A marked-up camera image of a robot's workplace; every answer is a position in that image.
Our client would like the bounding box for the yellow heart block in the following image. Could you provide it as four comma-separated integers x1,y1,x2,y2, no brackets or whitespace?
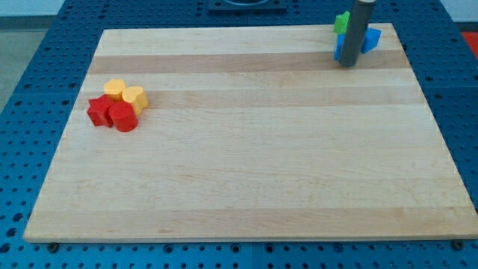
122,86,149,116

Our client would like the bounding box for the red star block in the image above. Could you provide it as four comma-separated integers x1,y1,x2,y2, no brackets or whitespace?
87,94,114,128

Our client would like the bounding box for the blue block right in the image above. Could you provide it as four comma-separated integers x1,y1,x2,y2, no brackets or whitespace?
361,28,382,54

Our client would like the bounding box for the blue block left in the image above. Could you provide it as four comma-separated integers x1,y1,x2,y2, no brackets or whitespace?
334,34,345,61

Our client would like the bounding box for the yellow hexagon block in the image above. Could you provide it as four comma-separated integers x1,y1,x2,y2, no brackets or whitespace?
103,78,126,102

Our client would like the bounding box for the red cylinder block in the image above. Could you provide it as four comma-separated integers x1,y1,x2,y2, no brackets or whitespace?
108,101,138,132

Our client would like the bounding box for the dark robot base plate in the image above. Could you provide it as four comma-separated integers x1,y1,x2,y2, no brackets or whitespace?
207,0,288,11

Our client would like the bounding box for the wooden board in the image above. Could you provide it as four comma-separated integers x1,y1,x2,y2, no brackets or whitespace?
24,23,477,243

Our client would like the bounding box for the green star block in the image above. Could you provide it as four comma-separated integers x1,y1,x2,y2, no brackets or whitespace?
334,11,350,34

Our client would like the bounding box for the blue block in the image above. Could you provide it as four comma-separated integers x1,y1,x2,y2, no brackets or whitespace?
334,34,345,61
361,28,382,54

